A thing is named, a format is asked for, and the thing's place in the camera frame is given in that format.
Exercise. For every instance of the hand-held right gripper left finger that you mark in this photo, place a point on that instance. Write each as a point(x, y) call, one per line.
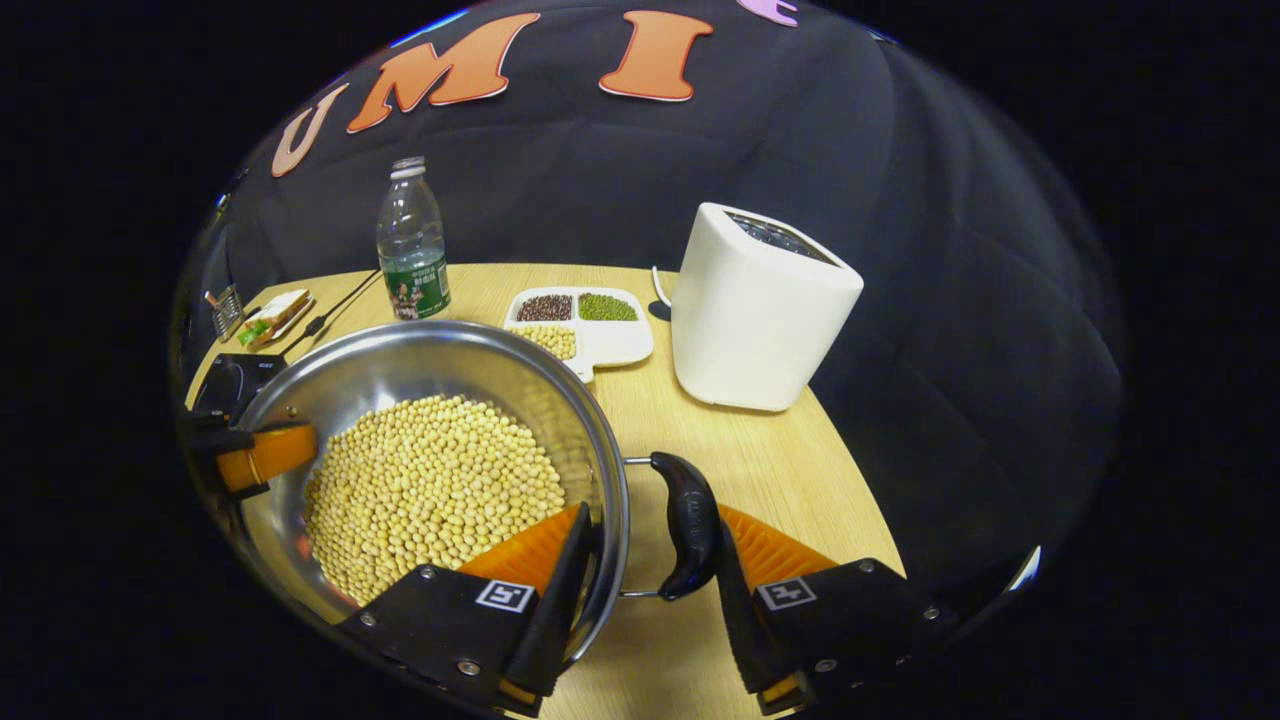
point(560, 600)

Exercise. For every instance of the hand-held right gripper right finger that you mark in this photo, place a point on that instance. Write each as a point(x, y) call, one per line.
point(740, 620)

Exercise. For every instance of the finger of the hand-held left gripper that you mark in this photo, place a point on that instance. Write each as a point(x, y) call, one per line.
point(270, 455)

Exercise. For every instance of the black induction cooktop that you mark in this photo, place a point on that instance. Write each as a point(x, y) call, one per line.
point(235, 385)

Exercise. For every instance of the steel pot with soybeans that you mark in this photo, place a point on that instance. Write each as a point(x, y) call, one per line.
point(430, 480)

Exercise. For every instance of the sandwich on white plate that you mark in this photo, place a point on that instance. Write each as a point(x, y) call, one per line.
point(275, 315)

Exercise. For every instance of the clear glass holder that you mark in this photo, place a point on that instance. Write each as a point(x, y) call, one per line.
point(226, 312)

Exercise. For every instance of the clear plastic water bottle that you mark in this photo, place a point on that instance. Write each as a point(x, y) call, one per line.
point(412, 250)

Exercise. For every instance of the white divided dish with beans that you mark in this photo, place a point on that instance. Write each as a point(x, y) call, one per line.
point(615, 340)

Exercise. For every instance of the white box appliance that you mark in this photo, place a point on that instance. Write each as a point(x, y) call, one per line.
point(750, 320)

